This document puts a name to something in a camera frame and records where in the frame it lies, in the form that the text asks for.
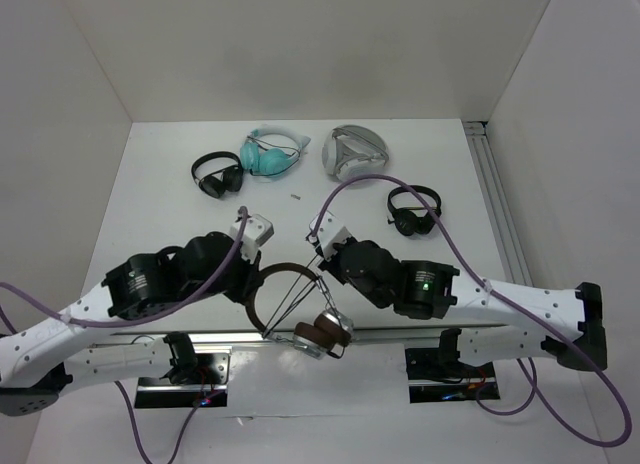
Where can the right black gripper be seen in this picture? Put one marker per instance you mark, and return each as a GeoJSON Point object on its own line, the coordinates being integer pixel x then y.
{"type": "Point", "coordinates": [331, 264]}

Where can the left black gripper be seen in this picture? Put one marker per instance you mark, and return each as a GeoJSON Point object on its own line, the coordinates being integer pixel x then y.
{"type": "Point", "coordinates": [250, 270]}

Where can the brown silver wired headphones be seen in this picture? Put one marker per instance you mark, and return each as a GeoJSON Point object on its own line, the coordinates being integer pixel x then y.
{"type": "Point", "coordinates": [330, 333]}

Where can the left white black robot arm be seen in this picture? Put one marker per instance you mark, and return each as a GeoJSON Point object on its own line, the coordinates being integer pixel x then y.
{"type": "Point", "coordinates": [61, 354]}

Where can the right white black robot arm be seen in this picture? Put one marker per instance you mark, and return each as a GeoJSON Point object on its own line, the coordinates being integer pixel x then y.
{"type": "Point", "coordinates": [566, 325]}

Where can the black headphones right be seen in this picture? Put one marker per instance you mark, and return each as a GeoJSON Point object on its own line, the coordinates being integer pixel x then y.
{"type": "Point", "coordinates": [413, 220]}

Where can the black headphones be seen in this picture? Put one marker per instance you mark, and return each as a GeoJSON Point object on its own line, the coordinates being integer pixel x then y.
{"type": "Point", "coordinates": [217, 183]}
{"type": "Point", "coordinates": [413, 220]}

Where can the black headphones left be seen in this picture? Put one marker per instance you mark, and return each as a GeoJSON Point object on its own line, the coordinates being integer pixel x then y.
{"type": "Point", "coordinates": [217, 183]}

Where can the grey white folded headphones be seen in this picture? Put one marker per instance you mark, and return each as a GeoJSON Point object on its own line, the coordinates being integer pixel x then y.
{"type": "Point", "coordinates": [351, 150]}

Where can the teal white cat-ear headphones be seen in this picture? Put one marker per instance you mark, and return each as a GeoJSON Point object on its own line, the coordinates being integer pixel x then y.
{"type": "Point", "coordinates": [264, 159]}

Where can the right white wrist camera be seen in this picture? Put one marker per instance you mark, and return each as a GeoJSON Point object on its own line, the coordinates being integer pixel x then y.
{"type": "Point", "coordinates": [328, 236]}

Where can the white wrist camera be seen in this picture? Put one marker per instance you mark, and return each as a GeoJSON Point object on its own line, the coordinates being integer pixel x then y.
{"type": "Point", "coordinates": [328, 236]}
{"type": "Point", "coordinates": [258, 230]}

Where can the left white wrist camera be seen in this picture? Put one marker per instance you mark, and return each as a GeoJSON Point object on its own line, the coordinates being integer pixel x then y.
{"type": "Point", "coordinates": [258, 230]}

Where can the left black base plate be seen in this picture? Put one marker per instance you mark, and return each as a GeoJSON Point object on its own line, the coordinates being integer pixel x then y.
{"type": "Point", "coordinates": [205, 388]}

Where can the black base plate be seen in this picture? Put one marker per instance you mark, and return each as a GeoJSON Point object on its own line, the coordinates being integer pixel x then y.
{"type": "Point", "coordinates": [429, 381]}
{"type": "Point", "coordinates": [205, 388]}

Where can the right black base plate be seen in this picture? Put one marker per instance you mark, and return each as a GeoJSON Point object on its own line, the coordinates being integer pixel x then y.
{"type": "Point", "coordinates": [429, 381]}

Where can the aluminium rail right side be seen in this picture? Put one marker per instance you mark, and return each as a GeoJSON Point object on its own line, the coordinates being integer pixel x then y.
{"type": "Point", "coordinates": [500, 216]}

